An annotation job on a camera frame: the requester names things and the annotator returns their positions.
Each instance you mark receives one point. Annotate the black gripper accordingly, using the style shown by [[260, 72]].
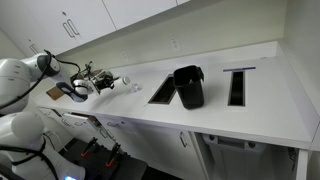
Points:
[[104, 81]]

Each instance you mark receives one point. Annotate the wide white upper cabinet door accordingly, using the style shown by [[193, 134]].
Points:
[[40, 16]]

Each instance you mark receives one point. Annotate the red black bar clamp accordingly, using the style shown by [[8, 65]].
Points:
[[113, 156], [89, 147]]

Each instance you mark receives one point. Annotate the white wall outlet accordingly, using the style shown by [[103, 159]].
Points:
[[174, 43], [124, 55]]

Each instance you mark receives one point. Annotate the black landfill waste bin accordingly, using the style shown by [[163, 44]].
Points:
[[190, 90]]

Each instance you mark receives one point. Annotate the purple tape strip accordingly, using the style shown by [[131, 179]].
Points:
[[239, 69]]

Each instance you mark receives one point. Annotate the counter waste opening purple label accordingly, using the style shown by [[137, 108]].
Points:
[[236, 88]]

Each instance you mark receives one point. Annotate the black robot platform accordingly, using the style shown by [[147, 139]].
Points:
[[126, 168]]

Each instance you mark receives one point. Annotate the white paper cup green band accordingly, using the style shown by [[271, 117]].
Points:
[[122, 81]]

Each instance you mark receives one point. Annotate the brown flat cardboard box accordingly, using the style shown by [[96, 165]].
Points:
[[55, 93]]

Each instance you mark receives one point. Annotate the open white drawer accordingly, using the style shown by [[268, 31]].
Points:
[[80, 120]]

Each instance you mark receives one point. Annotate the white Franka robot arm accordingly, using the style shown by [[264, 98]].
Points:
[[16, 80]]

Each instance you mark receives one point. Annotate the rectangular counter waste opening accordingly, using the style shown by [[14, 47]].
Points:
[[163, 92]]

